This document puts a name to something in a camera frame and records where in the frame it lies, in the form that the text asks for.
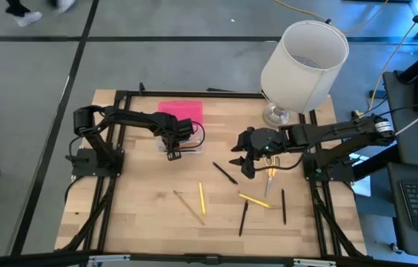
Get white shade table lamp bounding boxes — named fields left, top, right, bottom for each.
left=259, top=19, right=351, bottom=129

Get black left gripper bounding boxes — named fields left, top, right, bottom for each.
left=158, top=113, right=196, bottom=162

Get yellow handled scissors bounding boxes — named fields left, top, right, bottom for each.
left=263, top=154, right=282, bottom=199

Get yellow cord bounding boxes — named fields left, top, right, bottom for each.
left=369, top=0, right=418, bottom=112
left=274, top=0, right=391, bottom=35

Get black rig crossbeam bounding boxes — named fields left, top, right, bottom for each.
left=0, top=248, right=418, bottom=267

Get black pen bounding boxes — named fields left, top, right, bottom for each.
left=281, top=188, right=288, bottom=226
left=238, top=200, right=250, bottom=237
left=212, top=161, right=239, bottom=185

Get person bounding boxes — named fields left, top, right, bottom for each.
left=4, top=0, right=79, bottom=28

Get black side desk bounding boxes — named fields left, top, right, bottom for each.
left=382, top=69, right=418, bottom=175
left=385, top=162, right=418, bottom=260

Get clear plastic box pink lid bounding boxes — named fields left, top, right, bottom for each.
left=156, top=100, right=206, bottom=155

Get black aluminium table frame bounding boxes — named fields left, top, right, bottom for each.
left=55, top=82, right=371, bottom=260

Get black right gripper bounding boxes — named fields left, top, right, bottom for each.
left=228, top=126, right=294, bottom=181

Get yellow wooden pencil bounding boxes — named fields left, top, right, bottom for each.
left=173, top=190, right=206, bottom=226

